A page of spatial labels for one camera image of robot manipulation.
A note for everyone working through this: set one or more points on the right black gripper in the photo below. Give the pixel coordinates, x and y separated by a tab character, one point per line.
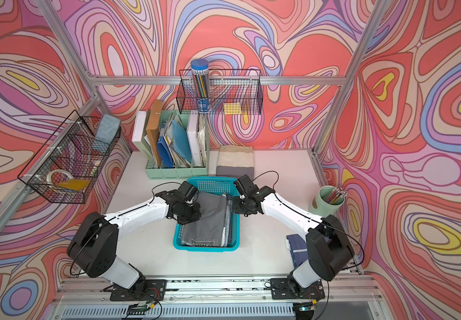
236	208

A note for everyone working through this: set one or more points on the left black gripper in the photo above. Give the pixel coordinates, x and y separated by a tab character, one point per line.
196	215

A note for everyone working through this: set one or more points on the teal plastic basket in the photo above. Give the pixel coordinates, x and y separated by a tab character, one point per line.
218	186

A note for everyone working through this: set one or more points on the grey pillowcase with label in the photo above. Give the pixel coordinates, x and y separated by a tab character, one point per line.
213	228

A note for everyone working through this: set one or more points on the beige and grey pillowcase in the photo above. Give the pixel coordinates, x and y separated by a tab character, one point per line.
235	161

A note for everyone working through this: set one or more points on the navy pillowcase with yellow stripe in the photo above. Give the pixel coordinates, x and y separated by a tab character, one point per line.
298	249

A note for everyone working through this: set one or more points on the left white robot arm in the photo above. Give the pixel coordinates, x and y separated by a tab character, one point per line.
94	246

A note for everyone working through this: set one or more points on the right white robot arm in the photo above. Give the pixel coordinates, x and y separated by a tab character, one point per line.
328	246

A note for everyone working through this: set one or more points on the green file organizer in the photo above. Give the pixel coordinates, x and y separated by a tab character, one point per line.
176	172

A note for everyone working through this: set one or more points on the blue folder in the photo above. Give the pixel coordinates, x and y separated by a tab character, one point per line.
181	142

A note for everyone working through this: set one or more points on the white binder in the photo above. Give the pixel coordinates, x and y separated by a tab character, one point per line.
192	134

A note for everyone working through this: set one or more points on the green pencil cup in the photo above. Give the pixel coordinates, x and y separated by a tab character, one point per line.
328	200

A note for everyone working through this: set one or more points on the brown folder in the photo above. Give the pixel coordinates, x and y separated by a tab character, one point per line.
153	131

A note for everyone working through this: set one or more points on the yellow sticky notes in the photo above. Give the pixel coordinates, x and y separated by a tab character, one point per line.
232	108

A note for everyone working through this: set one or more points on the white book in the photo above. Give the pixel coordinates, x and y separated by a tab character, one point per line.
138	136

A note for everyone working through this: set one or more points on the yellow card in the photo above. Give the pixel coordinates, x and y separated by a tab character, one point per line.
74	184

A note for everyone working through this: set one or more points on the grey blue sponge block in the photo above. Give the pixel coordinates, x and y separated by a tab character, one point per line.
107	128

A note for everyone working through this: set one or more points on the white tape roll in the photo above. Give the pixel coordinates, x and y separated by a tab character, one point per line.
57	176

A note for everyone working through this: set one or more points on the blue lidded pencil tube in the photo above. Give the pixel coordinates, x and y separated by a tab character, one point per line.
201	83

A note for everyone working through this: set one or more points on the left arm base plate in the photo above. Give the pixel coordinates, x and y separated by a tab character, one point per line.
146	290

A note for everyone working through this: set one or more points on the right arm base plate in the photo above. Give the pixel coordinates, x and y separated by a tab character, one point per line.
283	289

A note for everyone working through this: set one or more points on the back black wire basket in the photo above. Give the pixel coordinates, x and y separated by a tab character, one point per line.
226	86

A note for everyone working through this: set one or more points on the black wire basket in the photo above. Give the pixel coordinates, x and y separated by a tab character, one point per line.
71	147
226	86

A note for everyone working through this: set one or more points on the left black wire basket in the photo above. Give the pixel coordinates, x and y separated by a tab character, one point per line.
71	147

